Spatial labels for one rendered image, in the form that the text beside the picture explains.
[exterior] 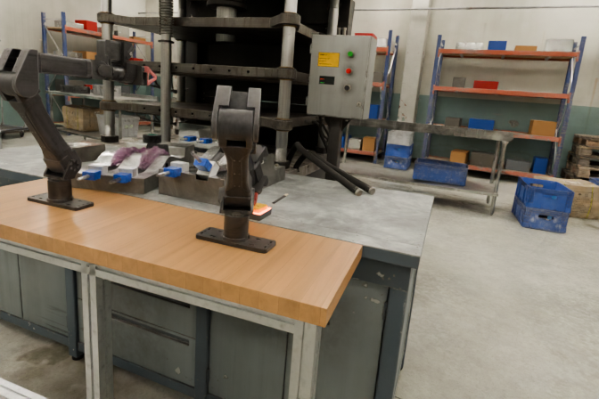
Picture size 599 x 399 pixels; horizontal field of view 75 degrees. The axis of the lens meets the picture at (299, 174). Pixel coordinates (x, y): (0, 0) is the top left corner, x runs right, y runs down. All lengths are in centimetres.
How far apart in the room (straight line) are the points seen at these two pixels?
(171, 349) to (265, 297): 90
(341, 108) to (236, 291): 135
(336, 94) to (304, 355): 141
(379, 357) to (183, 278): 66
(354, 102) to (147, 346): 139
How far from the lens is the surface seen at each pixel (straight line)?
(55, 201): 136
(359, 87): 197
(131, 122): 691
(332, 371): 136
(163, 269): 90
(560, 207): 465
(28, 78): 124
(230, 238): 99
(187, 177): 135
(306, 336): 84
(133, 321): 174
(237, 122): 76
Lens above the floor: 118
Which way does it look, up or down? 12 degrees down
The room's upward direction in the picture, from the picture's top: 4 degrees clockwise
